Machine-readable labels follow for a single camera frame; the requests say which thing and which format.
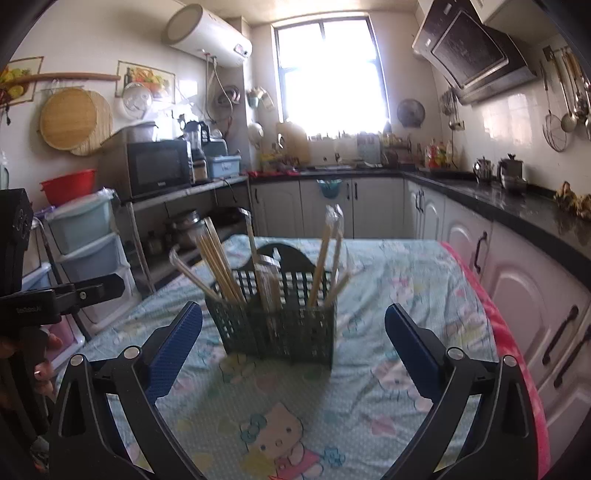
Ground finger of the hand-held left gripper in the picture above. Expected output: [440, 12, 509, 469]
[61, 274, 127, 318]

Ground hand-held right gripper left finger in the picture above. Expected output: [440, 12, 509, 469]
[48, 301, 209, 480]

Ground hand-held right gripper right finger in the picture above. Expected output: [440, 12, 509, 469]
[383, 302, 533, 480]

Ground set of bamboo chopsticks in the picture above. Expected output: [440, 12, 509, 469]
[168, 203, 356, 315]

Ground green plastic utensil basket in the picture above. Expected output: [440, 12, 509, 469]
[203, 242, 337, 370]

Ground row of hanging cooking utensils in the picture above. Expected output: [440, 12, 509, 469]
[541, 46, 591, 152]

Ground person's left hand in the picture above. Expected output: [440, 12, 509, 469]
[0, 329, 64, 407]

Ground blue-topped plastic drawer tower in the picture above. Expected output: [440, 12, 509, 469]
[44, 189, 139, 324]

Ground red plastic basin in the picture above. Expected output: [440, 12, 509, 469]
[39, 169, 98, 206]

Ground stacked steel pots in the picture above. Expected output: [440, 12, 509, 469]
[166, 210, 204, 248]

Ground cartoon cat printed tablecloth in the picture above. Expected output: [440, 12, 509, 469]
[53, 233, 509, 480]

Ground round bamboo tray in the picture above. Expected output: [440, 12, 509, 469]
[69, 90, 114, 157]
[39, 88, 98, 150]

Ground black microwave oven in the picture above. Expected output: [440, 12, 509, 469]
[99, 138, 193, 200]

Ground steel shelf rack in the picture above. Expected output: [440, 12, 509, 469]
[117, 175, 250, 296]

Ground white lower cabinets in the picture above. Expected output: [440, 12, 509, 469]
[249, 178, 591, 428]

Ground wooden rolling pin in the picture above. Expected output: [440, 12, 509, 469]
[23, 71, 122, 85]

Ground black blender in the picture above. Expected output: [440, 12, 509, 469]
[184, 120, 211, 184]

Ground pale blue plastic box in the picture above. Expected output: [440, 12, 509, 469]
[207, 154, 243, 181]

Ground blue hanging bin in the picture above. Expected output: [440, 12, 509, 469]
[316, 179, 344, 200]

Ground white round fan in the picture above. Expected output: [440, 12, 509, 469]
[113, 83, 153, 121]

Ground black countertop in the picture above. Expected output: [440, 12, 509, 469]
[247, 167, 591, 289]

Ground group of condiment bottles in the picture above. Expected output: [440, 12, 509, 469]
[425, 138, 456, 169]

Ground dish rack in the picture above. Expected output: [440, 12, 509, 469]
[356, 133, 414, 167]

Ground steel pot with lid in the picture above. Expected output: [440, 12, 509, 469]
[498, 154, 528, 191]

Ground pile of ginger roots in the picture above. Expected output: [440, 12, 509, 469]
[554, 181, 591, 218]

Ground beige plastic container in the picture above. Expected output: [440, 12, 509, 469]
[276, 121, 310, 160]

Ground small hanging kitchen tools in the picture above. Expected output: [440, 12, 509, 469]
[438, 88, 465, 130]

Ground white water heater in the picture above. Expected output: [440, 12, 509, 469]
[166, 4, 254, 68]

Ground kitchen window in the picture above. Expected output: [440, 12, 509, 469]
[272, 18, 387, 137]

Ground black range hood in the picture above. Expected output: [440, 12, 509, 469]
[412, 0, 539, 106]

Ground white upper cabinet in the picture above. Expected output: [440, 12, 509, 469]
[480, 0, 561, 29]

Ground fruit wall poster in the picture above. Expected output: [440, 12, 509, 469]
[0, 56, 45, 103]
[115, 60, 177, 100]

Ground coiled hose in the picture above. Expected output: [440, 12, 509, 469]
[205, 85, 241, 112]

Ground dark round wall fan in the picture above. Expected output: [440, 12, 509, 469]
[397, 98, 426, 128]

